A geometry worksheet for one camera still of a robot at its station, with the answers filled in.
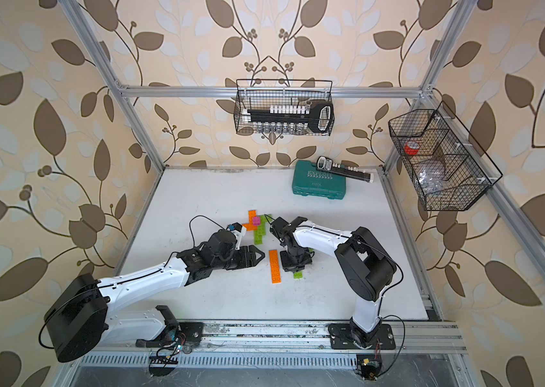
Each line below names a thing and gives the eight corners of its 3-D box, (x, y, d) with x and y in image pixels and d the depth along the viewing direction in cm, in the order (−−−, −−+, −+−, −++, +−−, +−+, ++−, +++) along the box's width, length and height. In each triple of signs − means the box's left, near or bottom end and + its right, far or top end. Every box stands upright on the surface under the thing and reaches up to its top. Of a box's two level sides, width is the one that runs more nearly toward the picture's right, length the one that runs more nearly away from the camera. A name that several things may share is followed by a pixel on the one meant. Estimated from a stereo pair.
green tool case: (292, 201, 111) (293, 192, 106) (291, 168, 125) (292, 158, 120) (345, 201, 111) (348, 192, 106) (338, 168, 125) (340, 158, 120)
